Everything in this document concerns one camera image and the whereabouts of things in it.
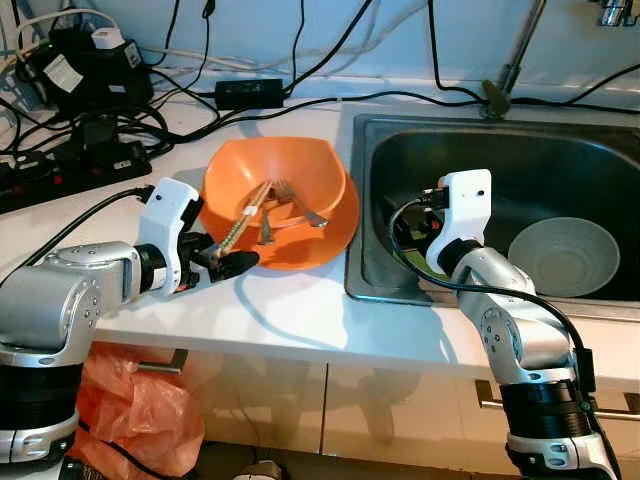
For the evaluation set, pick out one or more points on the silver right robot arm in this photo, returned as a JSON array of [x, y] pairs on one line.
[[520, 325]]

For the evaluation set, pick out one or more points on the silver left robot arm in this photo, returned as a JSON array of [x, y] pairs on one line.
[[60, 290]]

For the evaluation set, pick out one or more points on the metal spoon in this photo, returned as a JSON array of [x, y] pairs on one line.
[[266, 228]]

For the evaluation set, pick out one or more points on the pale grey bowl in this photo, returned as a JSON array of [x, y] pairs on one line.
[[563, 257]]

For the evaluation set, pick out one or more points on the stainless steel sink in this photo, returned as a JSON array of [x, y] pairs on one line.
[[560, 160]]

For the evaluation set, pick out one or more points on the black power adapter brick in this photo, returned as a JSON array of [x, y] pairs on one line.
[[250, 93]]

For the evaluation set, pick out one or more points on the black plug adapter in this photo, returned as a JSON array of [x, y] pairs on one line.
[[100, 132]]

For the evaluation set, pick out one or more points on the black power strip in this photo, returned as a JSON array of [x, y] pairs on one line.
[[60, 175]]

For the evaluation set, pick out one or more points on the metal faucet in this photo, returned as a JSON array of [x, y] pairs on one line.
[[512, 70]]

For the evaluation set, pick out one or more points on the grey robot foot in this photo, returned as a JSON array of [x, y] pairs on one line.
[[262, 470]]

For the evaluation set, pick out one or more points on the black charger with white label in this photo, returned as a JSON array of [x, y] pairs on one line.
[[85, 75]]

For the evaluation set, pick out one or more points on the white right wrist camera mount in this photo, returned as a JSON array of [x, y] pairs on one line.
[[466, 205]]

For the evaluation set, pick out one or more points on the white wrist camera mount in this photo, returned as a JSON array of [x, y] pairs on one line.
[[466, 205], [170, 212]]

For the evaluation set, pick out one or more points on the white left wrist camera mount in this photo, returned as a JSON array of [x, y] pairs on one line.
[[170, 212]]

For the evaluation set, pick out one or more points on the chrome wall valve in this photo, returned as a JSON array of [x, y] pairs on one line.
[[617, 10]]

